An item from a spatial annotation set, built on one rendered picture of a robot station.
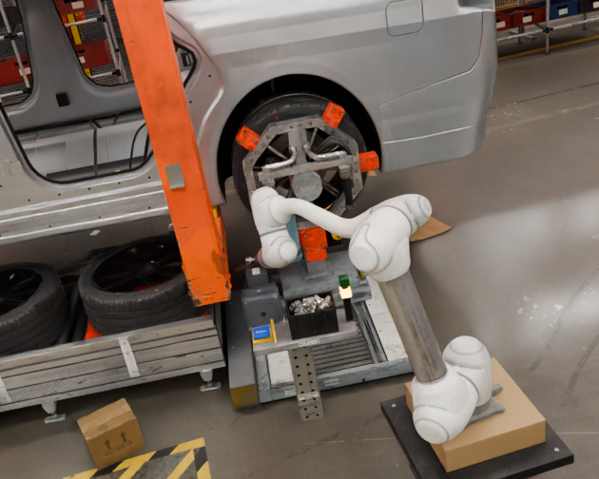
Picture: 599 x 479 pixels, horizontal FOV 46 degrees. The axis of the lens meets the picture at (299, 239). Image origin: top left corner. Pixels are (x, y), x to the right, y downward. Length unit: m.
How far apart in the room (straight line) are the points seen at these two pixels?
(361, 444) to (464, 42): 1.84
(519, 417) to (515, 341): 1.03
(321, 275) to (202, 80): 1.18
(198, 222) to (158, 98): 0.54
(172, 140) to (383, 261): 1.14
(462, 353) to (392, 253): 0.53
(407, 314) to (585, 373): 1.42
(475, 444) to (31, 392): 2.04
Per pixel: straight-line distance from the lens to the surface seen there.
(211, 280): 3.05
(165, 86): 2.74
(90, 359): 3.42
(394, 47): 3.34
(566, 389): 3.29
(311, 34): 3.25
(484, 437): 2.49
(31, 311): 3.57
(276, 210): 2.48
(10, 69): 6.93
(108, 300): 3.41
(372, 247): 1.97
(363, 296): 3.71
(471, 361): 2.38
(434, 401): 2.25
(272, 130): 3.23
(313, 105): 3.32
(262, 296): 3.31
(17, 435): 3.68
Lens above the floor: 2.14
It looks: 28 degrees down
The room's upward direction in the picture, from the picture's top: 10 degrees counter-clockwise
